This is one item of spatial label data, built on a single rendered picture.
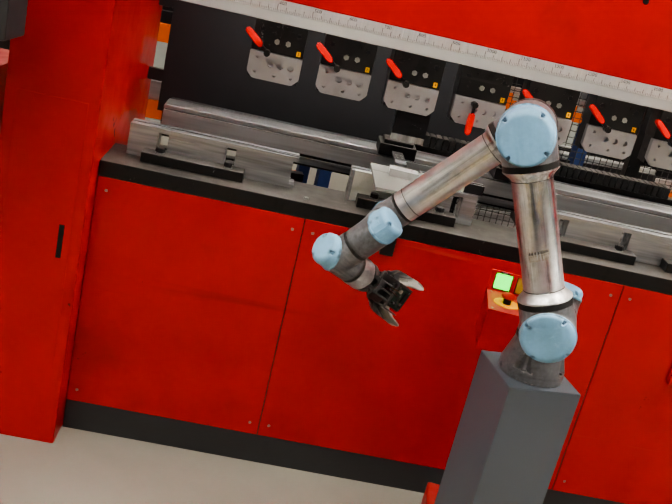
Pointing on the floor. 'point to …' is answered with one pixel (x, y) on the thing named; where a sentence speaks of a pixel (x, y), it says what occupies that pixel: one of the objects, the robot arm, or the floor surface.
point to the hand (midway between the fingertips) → (406, 304)
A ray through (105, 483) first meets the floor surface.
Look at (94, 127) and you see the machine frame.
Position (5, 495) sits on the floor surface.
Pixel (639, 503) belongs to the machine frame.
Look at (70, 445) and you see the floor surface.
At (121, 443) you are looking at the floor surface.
